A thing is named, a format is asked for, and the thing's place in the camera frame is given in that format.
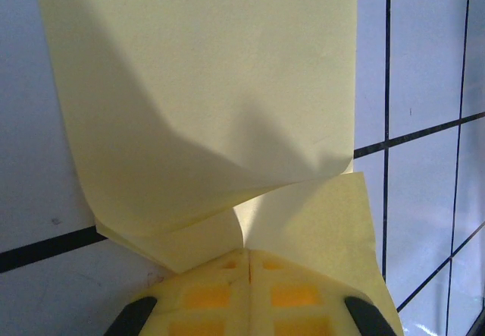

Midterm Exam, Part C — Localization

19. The yellow cloth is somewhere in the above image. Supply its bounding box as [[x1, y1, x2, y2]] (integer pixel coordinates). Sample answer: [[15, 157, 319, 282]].
[[33, 0, 403, 336]]

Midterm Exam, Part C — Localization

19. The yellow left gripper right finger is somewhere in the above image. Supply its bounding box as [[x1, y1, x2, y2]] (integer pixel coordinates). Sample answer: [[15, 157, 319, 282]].
[[249, 248, 395, 336]]

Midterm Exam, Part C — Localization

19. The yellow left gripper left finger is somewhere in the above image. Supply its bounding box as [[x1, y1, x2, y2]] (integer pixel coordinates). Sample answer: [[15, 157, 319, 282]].
[[104, 248, 251, 336]]

